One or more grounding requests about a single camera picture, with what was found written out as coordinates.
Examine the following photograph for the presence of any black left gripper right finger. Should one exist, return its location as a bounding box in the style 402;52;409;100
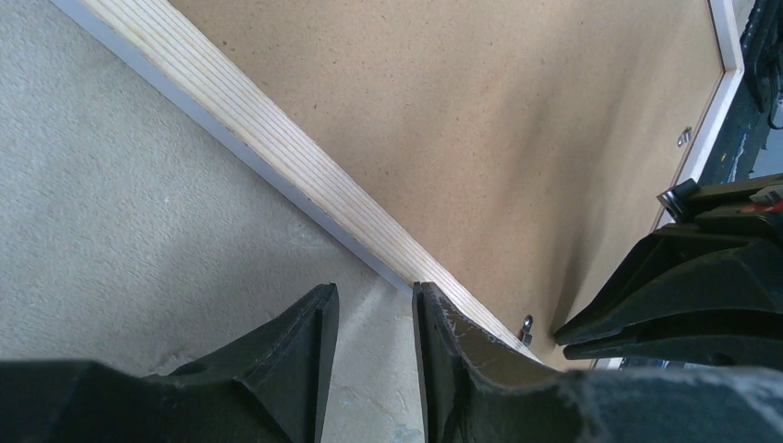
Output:
413;282;782;442

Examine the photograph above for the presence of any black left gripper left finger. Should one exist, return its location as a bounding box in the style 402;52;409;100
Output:
1;284;340;442

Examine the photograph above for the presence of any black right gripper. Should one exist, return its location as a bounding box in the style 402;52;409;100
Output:
554;174;782;371

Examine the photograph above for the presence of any wooden picture frame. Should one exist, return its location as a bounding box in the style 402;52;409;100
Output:
59;1;745;363

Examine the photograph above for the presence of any brown cardboard backing board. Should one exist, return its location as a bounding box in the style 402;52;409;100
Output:
175;1;723;369

